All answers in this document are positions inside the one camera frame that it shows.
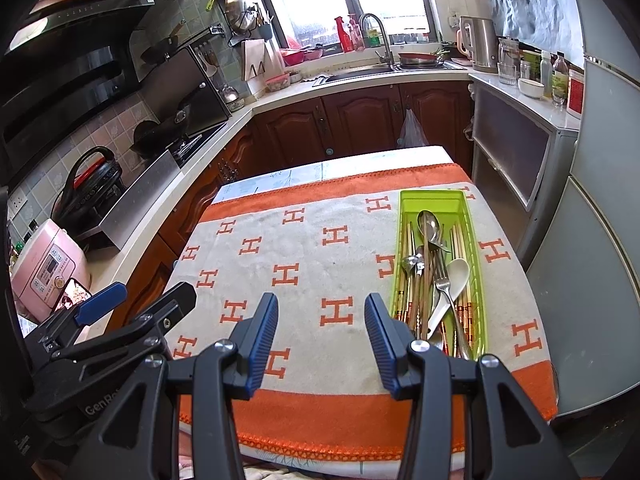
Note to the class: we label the hanging plastic bag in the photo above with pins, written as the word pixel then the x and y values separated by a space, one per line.
pixel 412 132

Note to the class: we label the dark wooden base cabinets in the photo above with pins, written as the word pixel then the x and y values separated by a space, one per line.
pixel 360 120

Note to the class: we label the red pan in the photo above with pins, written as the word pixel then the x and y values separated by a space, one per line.
pixel 420 59

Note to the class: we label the orange and beige printed blanket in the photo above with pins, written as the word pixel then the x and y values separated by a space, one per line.
pixel 300 260

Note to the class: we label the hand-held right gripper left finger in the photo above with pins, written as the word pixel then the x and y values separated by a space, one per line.
pixel 262 340

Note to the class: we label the green bottle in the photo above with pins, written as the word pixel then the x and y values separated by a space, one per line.
pixel 373 35

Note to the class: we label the large steel spoon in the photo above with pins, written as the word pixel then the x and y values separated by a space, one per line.
pixel 428 223

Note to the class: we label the white bowl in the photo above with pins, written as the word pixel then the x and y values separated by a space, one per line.
pixel 531 87

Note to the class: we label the grey refrigerator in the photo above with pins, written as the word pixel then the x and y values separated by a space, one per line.
pixel 600 235

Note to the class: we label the steel stove guard panel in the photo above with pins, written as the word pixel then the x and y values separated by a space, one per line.
pixel 130 200

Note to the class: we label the white ceramic spoon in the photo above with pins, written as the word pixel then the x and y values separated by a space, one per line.
pixel 457 272

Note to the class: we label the green plastic utensil tray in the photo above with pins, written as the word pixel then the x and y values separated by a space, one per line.
pixel 435 200

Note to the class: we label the red label jar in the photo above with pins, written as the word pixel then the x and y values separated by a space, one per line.
pixel 576 91

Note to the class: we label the gas stove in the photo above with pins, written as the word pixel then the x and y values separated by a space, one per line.
pixel 200 142

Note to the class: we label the red spray bottle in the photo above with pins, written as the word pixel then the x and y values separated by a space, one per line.
pixel 344 34

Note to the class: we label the black microwave oven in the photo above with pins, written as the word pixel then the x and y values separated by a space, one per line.
pixel 195 80

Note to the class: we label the steel fork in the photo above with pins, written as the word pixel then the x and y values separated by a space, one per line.
pixel 442 285

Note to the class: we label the bundle of chopsticks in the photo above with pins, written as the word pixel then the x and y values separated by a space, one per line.
pixel 465 310

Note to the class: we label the black frying pan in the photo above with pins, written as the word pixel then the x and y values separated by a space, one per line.
pixel 160 50

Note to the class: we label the pink rice cooker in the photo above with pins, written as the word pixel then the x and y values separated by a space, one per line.
pixel 47 265

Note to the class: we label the steel faucet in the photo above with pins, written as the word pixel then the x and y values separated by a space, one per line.
pixel 385 40

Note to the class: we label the smartphone with lit screen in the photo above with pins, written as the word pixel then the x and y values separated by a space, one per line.
pixel 76 294

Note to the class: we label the glass jug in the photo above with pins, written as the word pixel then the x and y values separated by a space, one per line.
pixel 508 62

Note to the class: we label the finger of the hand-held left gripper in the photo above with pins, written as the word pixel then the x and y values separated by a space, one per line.
pixel 167 305
pixel 100 302

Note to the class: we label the white cap bottle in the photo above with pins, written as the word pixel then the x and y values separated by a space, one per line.
pixel 547 74

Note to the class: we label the red basin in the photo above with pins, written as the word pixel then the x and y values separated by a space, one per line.
pixel 295 56

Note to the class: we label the grey cabinet with frosted doors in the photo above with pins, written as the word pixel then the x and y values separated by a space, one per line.
pixel 515 145

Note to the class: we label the crinkled plastic wall sheet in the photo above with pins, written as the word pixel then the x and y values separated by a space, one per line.
pixel 530 5

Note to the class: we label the hanging steel pan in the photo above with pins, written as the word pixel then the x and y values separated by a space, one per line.
pixel 239 10

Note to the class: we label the black wok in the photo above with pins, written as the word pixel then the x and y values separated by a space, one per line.
pixel 155 135

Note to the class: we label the pink bottle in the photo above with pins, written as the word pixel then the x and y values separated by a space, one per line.
pixel 356 35

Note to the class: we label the white kitchen countertop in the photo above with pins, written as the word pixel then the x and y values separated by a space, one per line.
pixel 280 97

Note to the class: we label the black pressure cooker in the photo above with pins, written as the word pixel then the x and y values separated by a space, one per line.
pixel 87 185

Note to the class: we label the steel sink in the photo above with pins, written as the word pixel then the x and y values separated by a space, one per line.
pixel 360 74

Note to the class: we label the clear bottle with label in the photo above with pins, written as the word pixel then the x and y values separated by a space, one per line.
pixel 560 80

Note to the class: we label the hanging kitchen ladles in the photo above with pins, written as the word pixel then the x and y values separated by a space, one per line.
pixel 210 55

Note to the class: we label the pink bowl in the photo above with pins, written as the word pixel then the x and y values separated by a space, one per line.
pixel 277 82

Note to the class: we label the steel electric kettle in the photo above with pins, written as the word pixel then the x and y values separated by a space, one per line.
pixel 482 42

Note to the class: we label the small steel teapot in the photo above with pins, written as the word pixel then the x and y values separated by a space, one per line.
pixel 230 95

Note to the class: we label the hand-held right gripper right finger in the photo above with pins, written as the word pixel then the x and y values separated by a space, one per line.
pixel 382 345

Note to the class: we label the black range hood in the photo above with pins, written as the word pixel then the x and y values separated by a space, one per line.
pixel 60 75

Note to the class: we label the pale cutting boards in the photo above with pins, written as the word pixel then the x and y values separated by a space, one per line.
pixel 260 60

